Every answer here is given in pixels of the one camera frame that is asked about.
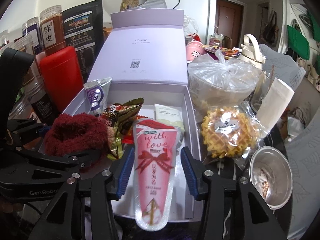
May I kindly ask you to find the dark red fuzzy sock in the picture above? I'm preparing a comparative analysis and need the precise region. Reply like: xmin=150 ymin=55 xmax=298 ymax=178
xmin=44 ymin=113 xmax=110 ymax=173

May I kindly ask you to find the pink rose with-love pouch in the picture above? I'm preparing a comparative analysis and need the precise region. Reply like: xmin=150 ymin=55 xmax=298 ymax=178
xmin=133 ymin=119 xmax=181 ymax=231

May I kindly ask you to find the red snack wrapper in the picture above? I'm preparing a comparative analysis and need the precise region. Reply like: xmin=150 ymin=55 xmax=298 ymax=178
xmin=121 ymin=115 xmax=152 ymax=145

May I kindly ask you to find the packaged waffle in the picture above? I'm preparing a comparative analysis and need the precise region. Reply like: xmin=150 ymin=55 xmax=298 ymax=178
xmin=201 ymin=105 xmax=258 ymax=159

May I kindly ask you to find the green pink striped snack packet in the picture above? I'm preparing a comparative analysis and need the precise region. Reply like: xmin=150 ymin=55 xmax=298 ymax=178
xmin=99 ymin=98 xmax=144 ymax=161

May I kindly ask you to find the red cylindrical canister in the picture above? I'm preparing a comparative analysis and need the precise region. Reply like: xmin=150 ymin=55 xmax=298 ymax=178
xmin=40 ymin=46 xmax=84 ymax=113

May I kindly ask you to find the purple white snack packet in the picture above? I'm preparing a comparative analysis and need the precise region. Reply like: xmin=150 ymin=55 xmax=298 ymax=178
xmin=84 ymin=77 xmax=112 ymax=117

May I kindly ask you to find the steel bowl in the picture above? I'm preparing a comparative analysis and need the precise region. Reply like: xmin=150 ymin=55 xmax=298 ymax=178
xmin=248 ymin=146 xmax=293 ymax=210

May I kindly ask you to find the clear bag with bowl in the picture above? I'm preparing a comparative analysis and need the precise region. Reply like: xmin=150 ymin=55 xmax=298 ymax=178
xmin=188 ymin=50 xmax=261 ymax=109

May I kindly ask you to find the lavender gift box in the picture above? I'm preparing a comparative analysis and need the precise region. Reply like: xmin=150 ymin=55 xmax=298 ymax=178
xmin=62 ymin=8 xmax=203 ymax=223

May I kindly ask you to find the dark label spice jar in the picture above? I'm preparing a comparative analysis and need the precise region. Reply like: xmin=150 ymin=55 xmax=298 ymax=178
xmin=22 ymin=17 xmax=43 ymax=55

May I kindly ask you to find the brown jar chinese label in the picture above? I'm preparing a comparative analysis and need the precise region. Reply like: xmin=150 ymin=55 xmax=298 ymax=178
xmin=40 ymin=5 xmax=66 ymax=56

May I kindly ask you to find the grey leaf cushion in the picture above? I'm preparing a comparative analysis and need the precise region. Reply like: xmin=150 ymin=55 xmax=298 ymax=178
xmin=285 ymin=111 xmax=319 ymax=239
xmin=259 ymin=44 xmax=306 ymax=90

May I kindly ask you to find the black stand-up pouch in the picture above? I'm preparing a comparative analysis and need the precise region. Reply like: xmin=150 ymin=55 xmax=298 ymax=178
xmin=62 ymin=0 xmax=104 ymax=82

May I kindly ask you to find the cream water bottle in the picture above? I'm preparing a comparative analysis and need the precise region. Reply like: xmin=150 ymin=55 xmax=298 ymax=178
xmin=239 ymin=34 xmax=266 ymax=70

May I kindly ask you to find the brown entrance door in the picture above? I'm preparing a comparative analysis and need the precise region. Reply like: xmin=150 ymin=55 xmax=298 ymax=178
xmin=215 ymin=0 xmax=244 ymax=49

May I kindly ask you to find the dark hanging handbag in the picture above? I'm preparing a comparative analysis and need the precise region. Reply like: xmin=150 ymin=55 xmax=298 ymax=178
xmin=263 ymin=11 xmax=279 ymax=47

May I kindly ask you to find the green tote bag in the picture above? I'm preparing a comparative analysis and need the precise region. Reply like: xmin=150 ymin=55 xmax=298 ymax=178
xmin=299 ymin=12 xmax=320 ymax=42
xmin=287 ymin=25 xmax=310 ymax=60

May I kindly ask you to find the white refrigerator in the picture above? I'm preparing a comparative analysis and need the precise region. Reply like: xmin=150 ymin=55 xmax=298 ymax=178
xmin=146 ymin=0 xmax=218 ymax=46

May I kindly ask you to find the woven straw fan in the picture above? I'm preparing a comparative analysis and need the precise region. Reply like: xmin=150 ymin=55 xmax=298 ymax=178
xmin=120 ymin=0 xmax=139 ymax=11

